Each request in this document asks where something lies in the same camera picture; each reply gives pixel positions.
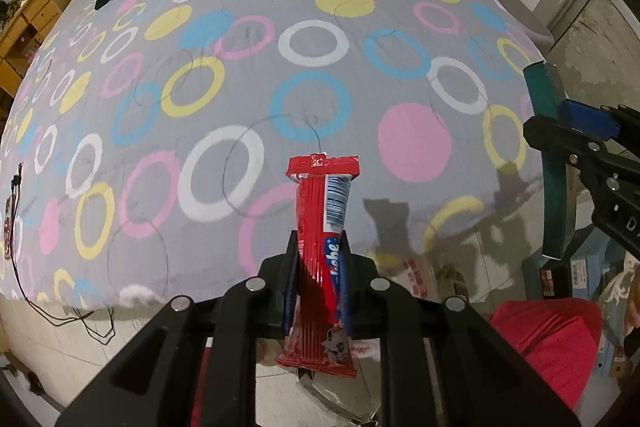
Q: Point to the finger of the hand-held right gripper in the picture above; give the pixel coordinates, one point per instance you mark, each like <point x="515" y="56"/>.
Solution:
<point x="550" y="134"/>
<point x="587" y="119"/>

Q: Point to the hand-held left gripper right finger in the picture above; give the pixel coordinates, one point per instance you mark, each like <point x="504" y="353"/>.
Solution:
<point x="351" y="319"/>

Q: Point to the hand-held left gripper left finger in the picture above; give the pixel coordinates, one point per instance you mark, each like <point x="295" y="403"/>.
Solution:
<point x="289" y="307"/>

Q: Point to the red snack packet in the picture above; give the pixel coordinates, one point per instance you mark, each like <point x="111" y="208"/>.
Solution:
<point x="312" y="232"/>

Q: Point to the blue cardboard box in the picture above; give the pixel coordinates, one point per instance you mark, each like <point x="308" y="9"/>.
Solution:
<point x="590" y="257"/>

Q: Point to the teal cream patterned cloth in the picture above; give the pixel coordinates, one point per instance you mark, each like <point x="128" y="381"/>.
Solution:
<point x="620" y="282"/>

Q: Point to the metal swivel chair base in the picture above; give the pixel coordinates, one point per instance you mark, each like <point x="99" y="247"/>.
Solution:
<point x="325" y="394"/>

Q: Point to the grey padded chair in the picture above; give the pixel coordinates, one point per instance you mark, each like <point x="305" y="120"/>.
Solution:
<point x="520" y="14"/>

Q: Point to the white fluffy wad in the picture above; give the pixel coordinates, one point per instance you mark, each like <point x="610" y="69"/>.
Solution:
<point x="136" y="294"/>

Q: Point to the bed with circle-print sheet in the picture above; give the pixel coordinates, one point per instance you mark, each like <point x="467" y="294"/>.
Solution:
<point x="310" y="82"/>

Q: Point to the red white flat object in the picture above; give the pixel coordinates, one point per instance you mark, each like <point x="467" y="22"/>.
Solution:
<point x="9" y="227"/>

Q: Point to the wooden desk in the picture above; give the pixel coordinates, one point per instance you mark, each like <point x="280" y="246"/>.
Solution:
<point x="40" y="7"/>

